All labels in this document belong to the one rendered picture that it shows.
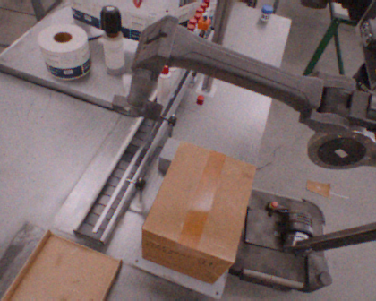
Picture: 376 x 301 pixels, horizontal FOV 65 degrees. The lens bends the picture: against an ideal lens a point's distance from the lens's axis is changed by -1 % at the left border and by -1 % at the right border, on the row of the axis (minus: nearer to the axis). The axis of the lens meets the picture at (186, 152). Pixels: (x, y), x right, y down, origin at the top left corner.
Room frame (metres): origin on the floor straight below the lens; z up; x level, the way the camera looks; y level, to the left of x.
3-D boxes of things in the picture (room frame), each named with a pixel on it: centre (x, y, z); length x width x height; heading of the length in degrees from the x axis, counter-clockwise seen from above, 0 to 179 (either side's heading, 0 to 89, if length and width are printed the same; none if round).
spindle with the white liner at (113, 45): (1.07, 0.40, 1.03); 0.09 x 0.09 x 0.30
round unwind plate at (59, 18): (1.37, 0.68, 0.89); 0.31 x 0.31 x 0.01
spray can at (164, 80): (0.92, 0.15, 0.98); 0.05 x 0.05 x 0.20
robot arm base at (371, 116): (0.47, -0.36, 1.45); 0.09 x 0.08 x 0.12; 178
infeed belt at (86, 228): (1.09, 0.12, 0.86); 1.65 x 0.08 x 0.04; 170
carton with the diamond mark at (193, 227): (0.39, -0.07, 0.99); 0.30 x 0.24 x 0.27; 171
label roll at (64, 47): (1.03, 0.61, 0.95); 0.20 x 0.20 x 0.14
